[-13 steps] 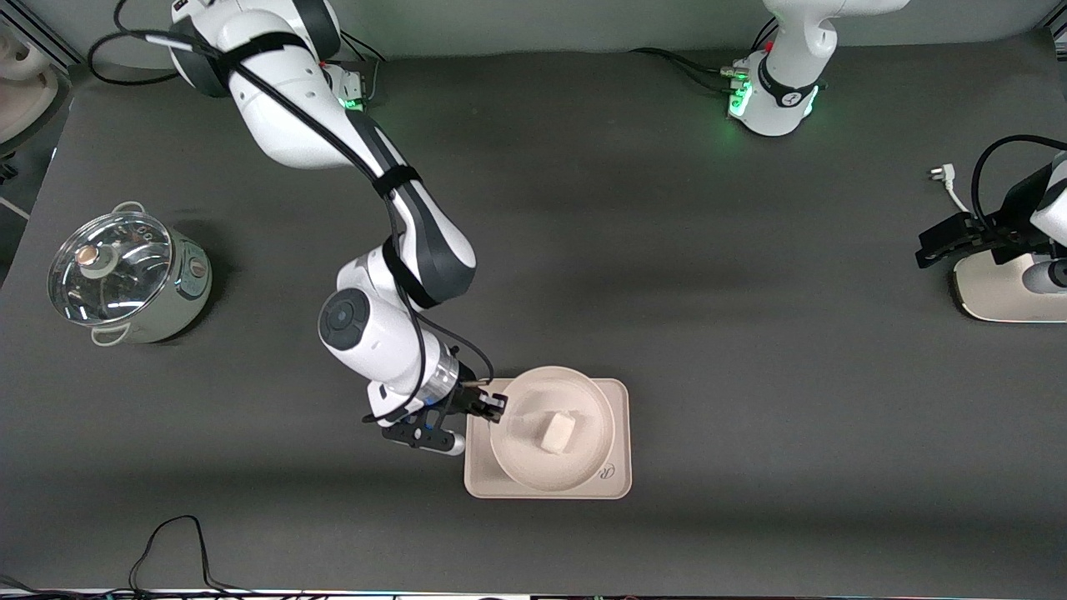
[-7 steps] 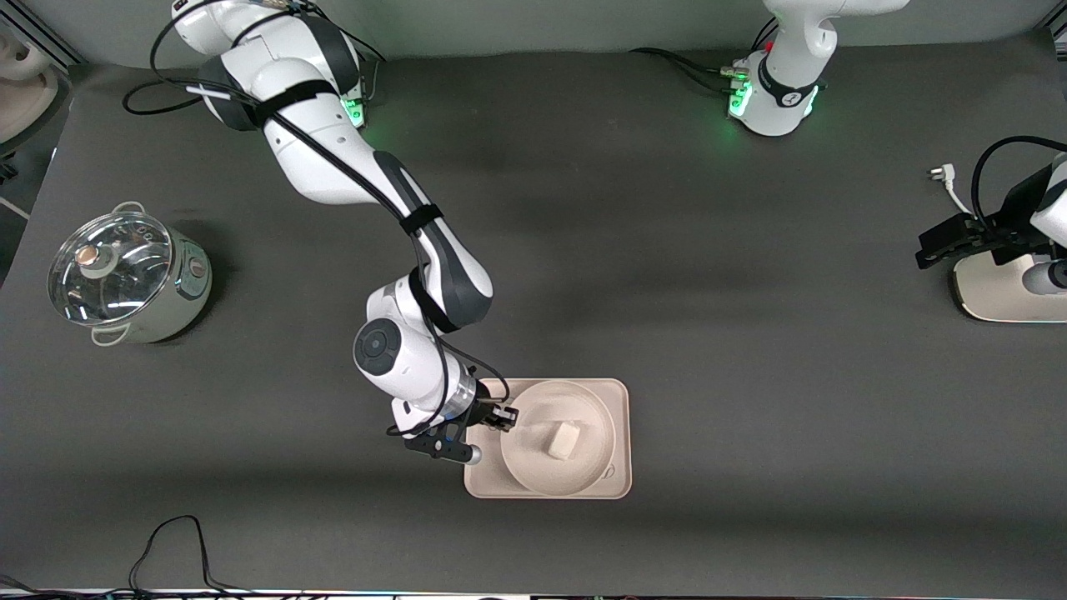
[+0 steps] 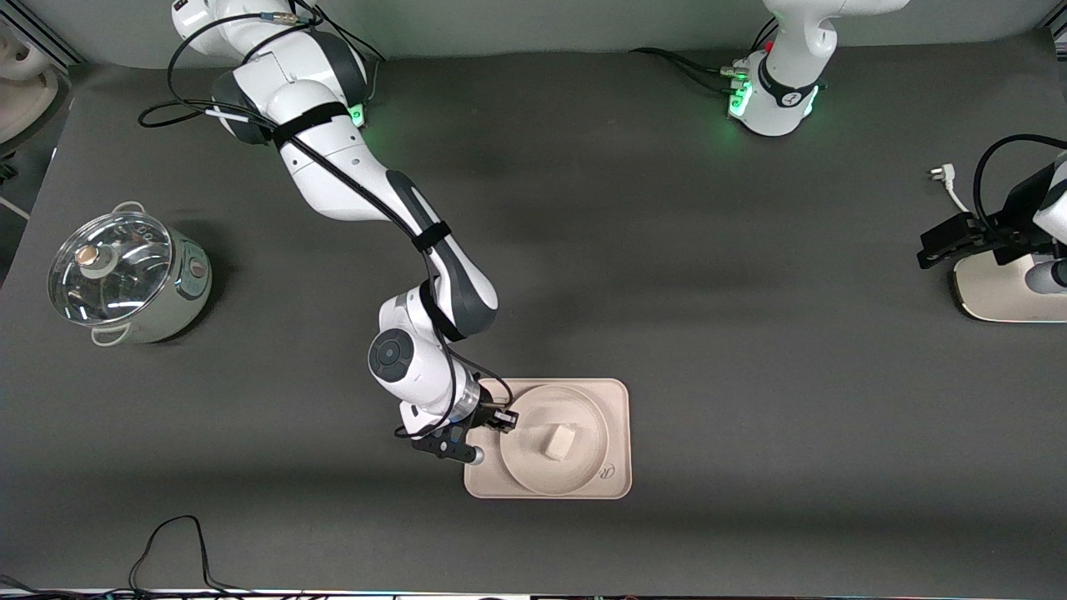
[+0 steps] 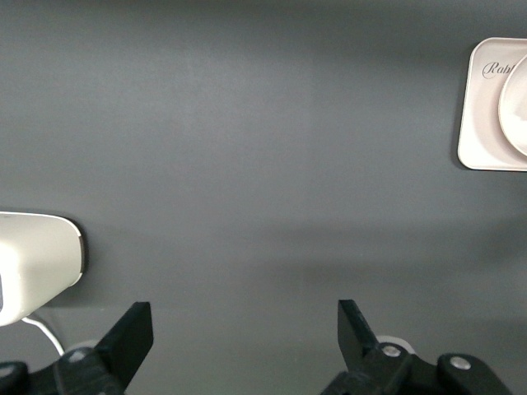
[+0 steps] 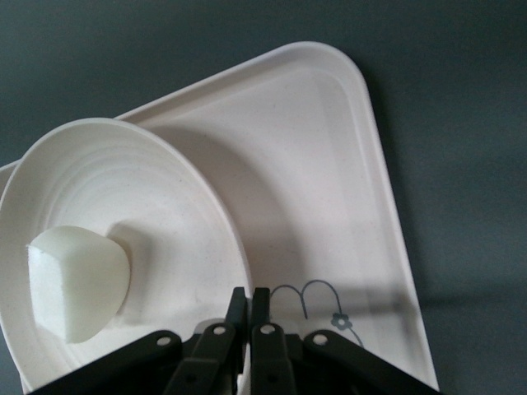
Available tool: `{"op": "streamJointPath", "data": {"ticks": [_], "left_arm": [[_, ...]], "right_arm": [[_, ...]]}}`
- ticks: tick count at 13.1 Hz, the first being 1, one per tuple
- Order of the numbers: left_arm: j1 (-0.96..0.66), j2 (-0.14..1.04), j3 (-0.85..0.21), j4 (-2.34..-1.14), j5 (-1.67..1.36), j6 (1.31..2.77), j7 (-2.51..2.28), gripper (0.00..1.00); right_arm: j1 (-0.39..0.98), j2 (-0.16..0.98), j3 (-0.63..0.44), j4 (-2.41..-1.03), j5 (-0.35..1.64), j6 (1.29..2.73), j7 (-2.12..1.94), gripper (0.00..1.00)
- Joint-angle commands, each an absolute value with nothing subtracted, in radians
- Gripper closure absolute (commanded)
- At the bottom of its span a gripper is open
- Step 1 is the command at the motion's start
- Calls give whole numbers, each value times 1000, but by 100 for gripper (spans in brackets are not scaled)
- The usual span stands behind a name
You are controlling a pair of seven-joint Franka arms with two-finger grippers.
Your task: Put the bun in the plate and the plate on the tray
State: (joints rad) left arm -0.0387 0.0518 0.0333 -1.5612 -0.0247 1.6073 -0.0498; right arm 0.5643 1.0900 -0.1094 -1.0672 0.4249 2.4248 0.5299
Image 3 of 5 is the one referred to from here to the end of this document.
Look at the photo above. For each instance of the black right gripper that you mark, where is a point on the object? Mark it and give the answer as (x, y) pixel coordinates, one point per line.
(485, 412)

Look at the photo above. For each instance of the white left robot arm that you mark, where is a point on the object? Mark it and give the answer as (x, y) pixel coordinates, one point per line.
(788, 75)

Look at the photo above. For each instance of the round cream plate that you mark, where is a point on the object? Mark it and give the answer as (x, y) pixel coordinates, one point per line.
(533, 467)

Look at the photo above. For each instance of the aluminium frame rail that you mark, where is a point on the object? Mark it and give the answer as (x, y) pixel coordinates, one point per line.
(50, 42)

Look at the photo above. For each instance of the pale green electric pot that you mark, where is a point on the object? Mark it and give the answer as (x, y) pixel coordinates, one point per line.
(179, 300)

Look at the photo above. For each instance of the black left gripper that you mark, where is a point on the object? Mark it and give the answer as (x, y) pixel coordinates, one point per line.
(1004, 229)

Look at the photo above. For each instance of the cream rectangular rabbit tray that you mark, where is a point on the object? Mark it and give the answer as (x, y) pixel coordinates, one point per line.
(618, 433)

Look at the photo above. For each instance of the beige round object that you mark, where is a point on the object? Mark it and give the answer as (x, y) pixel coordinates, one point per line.
(25, 92)

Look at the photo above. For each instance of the small white bun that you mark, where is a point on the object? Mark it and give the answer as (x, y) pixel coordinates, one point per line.
(558, 442)

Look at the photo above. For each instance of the glass pot lid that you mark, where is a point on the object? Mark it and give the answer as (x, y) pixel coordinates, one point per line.
(108, 292)

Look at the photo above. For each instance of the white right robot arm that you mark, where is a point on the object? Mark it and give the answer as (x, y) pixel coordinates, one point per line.
(333, 167)

